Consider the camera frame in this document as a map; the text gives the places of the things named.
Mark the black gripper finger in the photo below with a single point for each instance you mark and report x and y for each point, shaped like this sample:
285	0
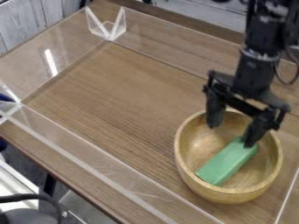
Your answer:
215	109
261	124

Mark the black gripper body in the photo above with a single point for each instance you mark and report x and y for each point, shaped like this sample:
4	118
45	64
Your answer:
245	90

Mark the brown wooden bowl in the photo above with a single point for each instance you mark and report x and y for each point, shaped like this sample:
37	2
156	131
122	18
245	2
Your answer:
197	142

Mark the green rectangular block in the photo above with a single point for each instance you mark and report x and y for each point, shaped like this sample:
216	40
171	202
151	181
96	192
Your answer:
225	162

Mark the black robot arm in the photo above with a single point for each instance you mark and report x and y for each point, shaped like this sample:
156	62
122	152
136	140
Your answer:
271	34

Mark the black table leg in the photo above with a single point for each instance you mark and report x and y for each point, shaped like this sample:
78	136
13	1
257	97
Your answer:
49	184

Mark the blue object at left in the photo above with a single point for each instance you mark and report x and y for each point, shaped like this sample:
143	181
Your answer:
5	98

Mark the clear acrylic corner bracket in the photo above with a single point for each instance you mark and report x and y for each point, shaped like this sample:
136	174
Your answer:
106	30

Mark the clear acrylic barrier wall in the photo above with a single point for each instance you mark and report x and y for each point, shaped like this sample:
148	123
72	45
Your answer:
98	105

